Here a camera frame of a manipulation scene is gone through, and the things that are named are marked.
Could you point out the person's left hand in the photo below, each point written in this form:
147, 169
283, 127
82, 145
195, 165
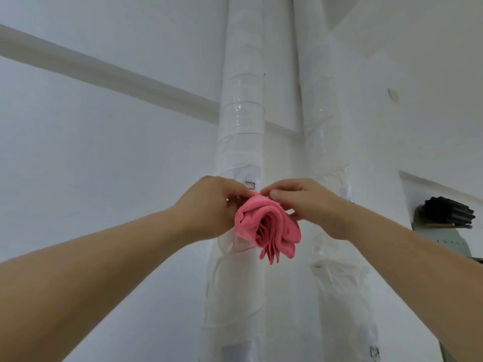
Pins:
211, 207

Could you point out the pink towel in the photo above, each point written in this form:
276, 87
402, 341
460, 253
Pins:
249, 218

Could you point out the black textured foam roller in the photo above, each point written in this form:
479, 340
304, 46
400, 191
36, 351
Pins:
447, 211

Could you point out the person's right hand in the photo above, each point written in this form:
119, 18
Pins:
317, 207

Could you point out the person's left forearm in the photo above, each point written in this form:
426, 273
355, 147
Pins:
83, 275

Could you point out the person's right forearm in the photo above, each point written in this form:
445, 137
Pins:
422, 271

